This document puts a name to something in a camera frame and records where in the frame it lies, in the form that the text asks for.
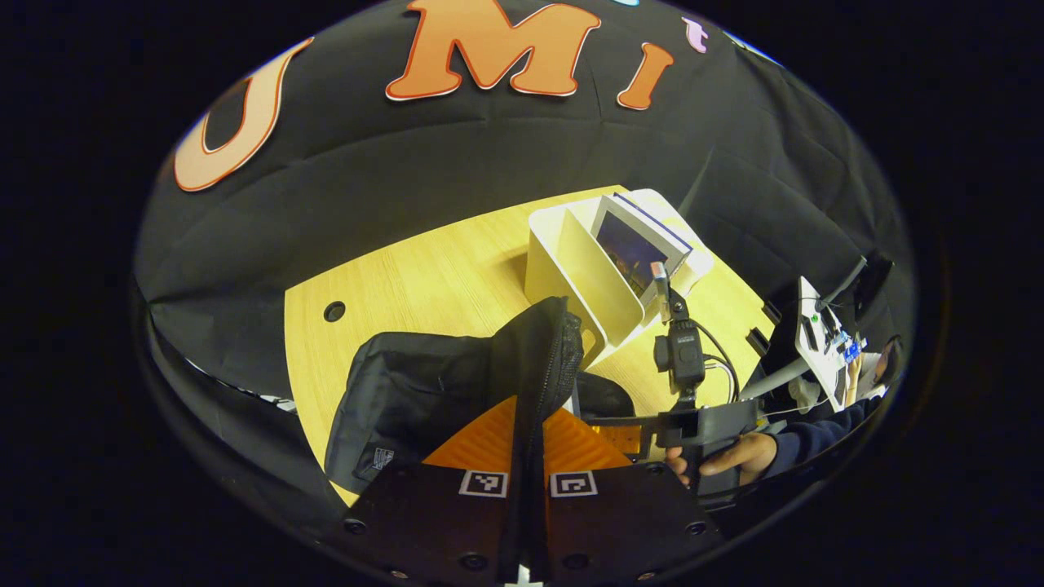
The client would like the black backdrop cloth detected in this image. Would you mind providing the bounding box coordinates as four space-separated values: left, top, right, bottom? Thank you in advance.
135 0 914 523

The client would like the black camera cable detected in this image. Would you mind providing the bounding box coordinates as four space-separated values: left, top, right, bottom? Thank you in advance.
692 320 741 404

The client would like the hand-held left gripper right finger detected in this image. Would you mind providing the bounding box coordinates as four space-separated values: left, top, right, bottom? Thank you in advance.
542 406 727 585

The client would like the white plastic bookshelf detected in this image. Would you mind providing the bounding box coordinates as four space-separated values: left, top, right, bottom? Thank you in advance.
524 188 715 369

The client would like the blue cover white-edged book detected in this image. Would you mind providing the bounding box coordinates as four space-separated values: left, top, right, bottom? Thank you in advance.
591 192 694 301

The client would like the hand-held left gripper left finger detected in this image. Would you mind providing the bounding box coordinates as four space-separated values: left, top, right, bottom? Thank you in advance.
341 395 523 585

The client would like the black schoolbag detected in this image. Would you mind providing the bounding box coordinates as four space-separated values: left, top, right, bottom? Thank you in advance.
324 295 637 572

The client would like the black monitor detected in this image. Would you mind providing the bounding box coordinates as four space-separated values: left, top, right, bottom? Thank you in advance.
820 251 896 327

